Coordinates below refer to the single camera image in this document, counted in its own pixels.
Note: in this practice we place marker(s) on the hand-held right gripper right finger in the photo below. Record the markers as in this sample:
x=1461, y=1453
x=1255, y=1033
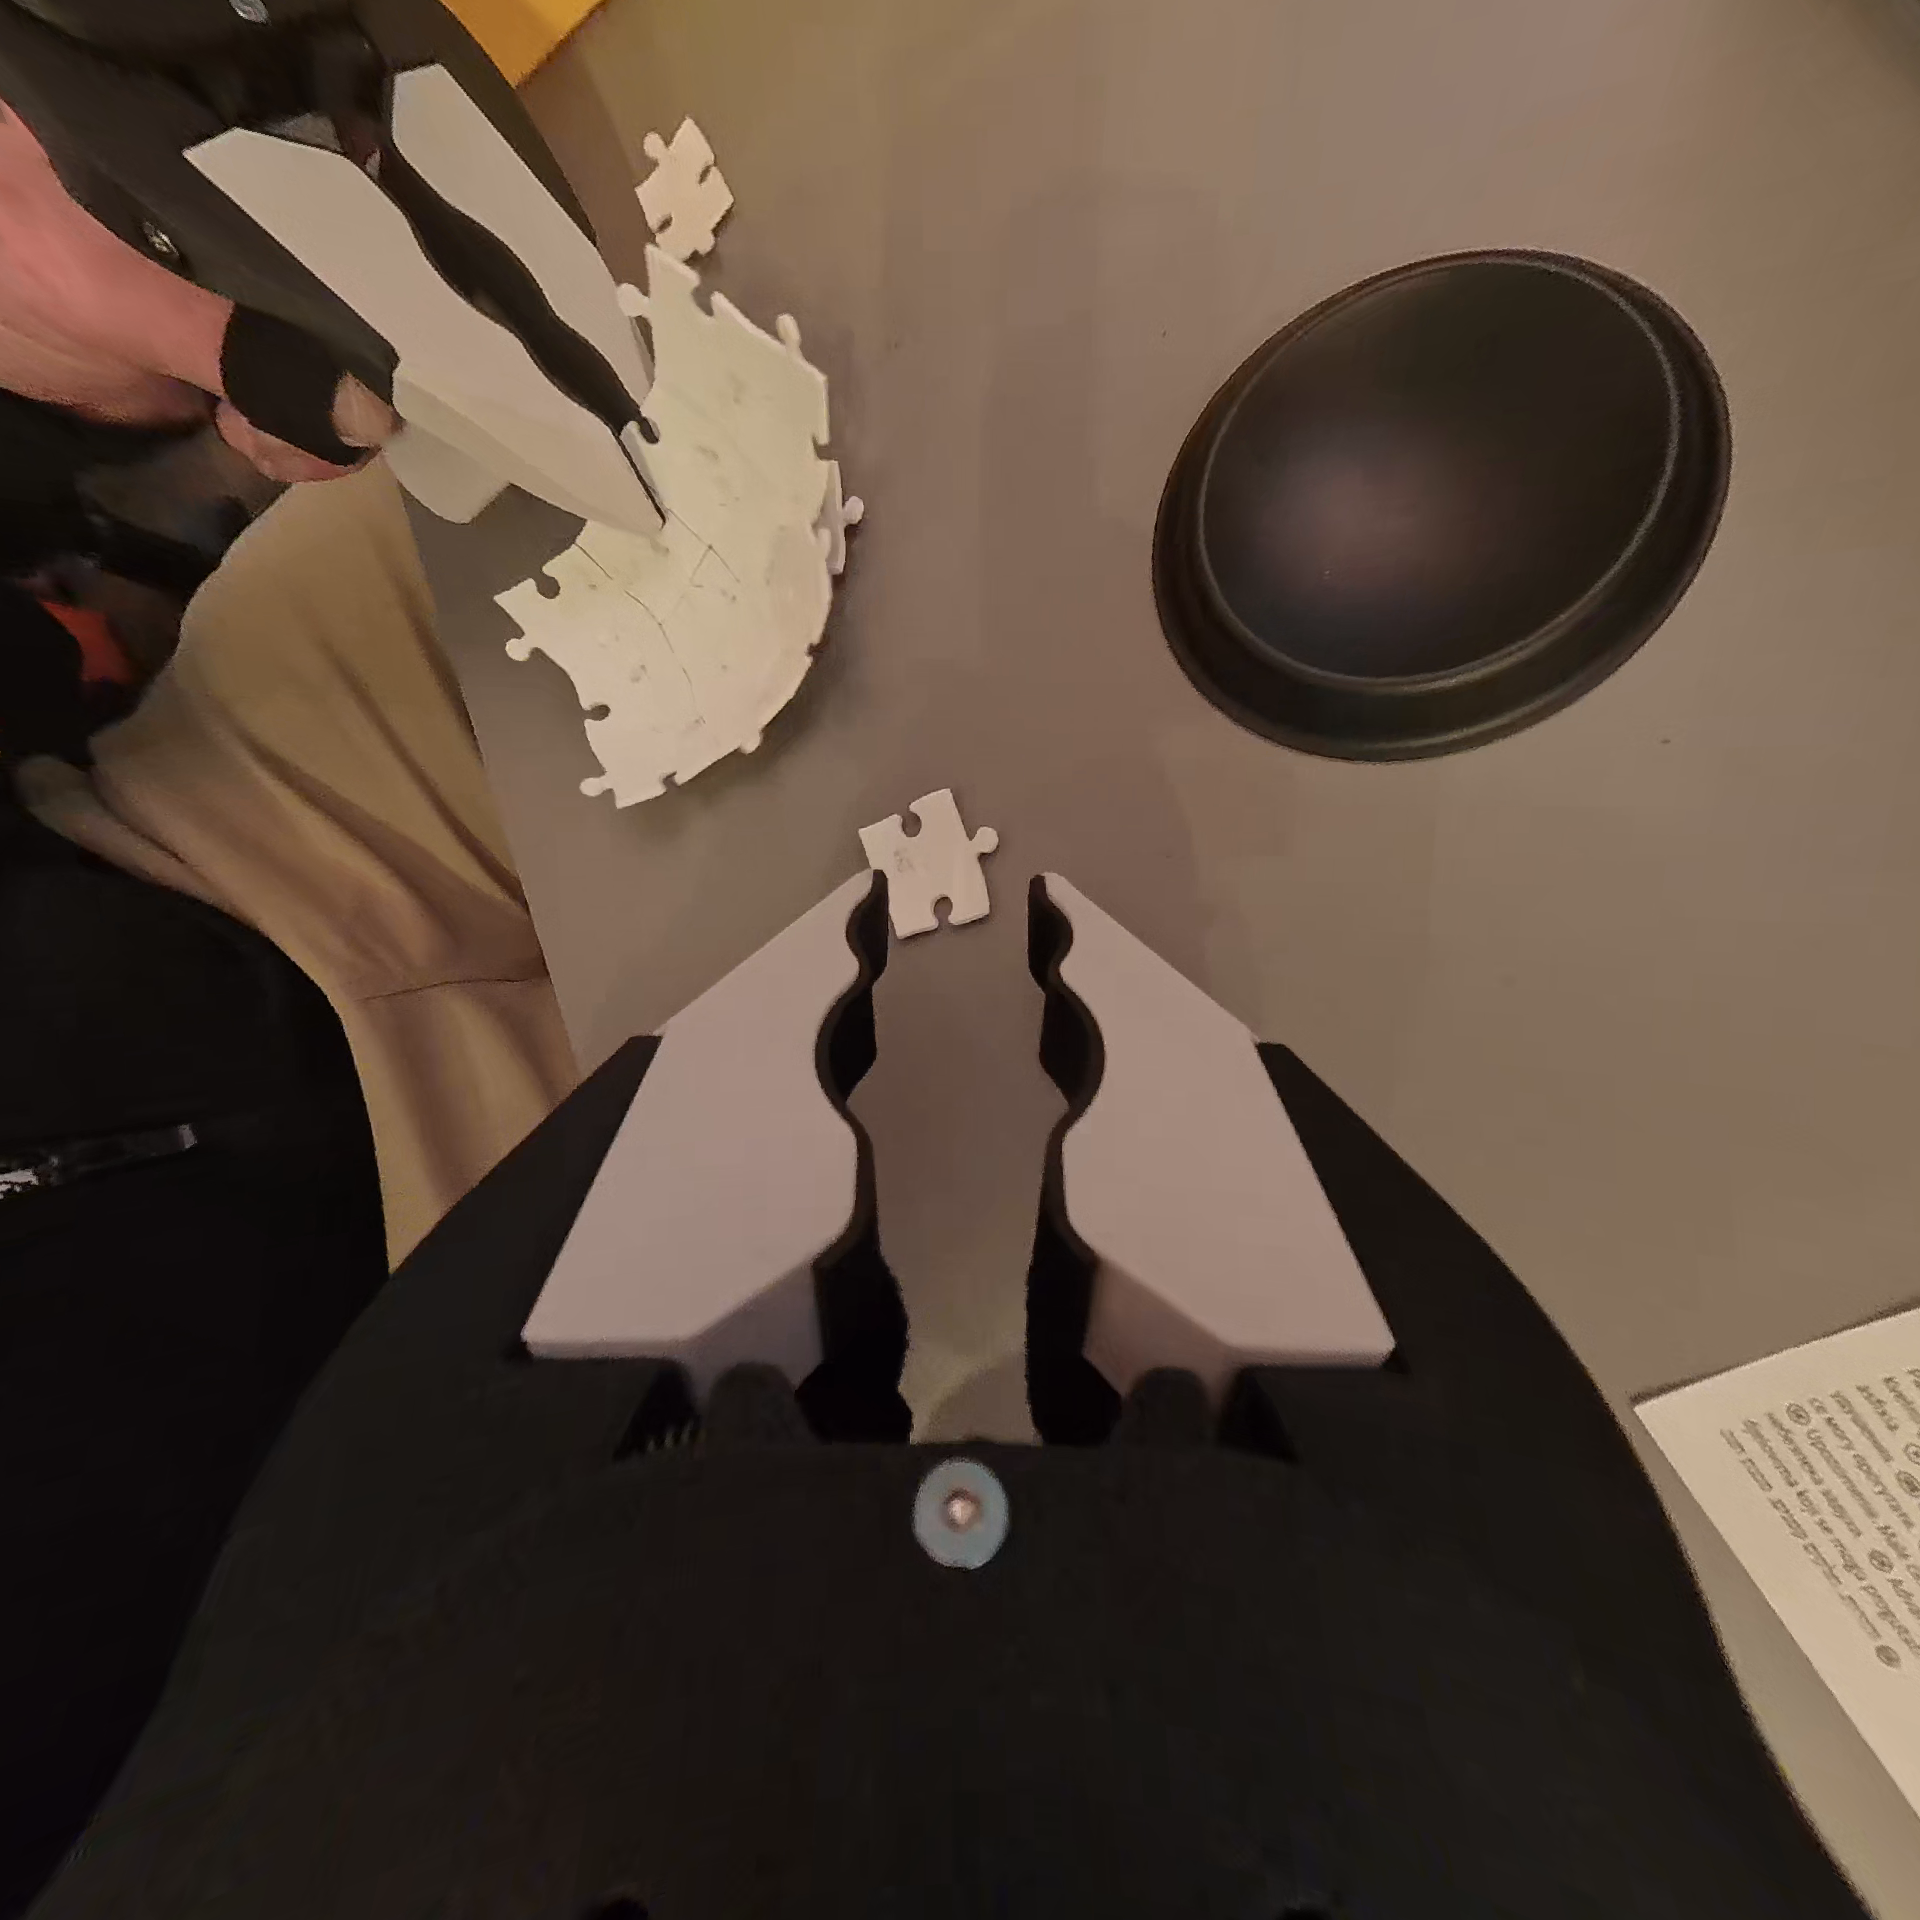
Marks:
x=1201, y=1185

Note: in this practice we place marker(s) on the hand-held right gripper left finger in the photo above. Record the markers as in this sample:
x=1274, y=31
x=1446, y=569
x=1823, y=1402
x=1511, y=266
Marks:
x=704, y=1185

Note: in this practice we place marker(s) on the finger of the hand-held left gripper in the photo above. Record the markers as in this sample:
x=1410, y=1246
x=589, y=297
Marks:
x=436, y=375
x=504, y=195

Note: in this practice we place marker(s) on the partly built white puzzle ball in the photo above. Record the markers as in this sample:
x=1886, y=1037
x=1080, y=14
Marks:
x=720, y=599

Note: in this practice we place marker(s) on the white puzzle piece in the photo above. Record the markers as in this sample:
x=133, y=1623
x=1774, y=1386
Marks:
x=934, y=869
x=686, y=193

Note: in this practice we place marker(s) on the person's left hand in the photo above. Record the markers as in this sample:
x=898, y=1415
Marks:
x=90, y=284

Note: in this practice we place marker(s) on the yellow object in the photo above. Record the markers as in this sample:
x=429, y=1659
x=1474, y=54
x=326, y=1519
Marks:
x=564, y=37

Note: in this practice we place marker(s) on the orange red sheet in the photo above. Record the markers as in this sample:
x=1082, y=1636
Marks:
x=76, y=638

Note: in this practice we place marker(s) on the person's beige trousers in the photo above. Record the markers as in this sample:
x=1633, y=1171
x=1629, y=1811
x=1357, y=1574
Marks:
x=345, y=841

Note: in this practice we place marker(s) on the person's black jacket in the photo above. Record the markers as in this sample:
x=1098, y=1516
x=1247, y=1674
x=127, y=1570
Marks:
x=150, y=1350

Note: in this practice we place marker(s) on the white printed paper sheet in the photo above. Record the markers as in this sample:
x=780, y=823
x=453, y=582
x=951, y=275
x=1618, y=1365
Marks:
x=1816, y=1516

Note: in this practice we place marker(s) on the black round bowl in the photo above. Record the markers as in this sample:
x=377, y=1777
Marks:
x=1441, y=505

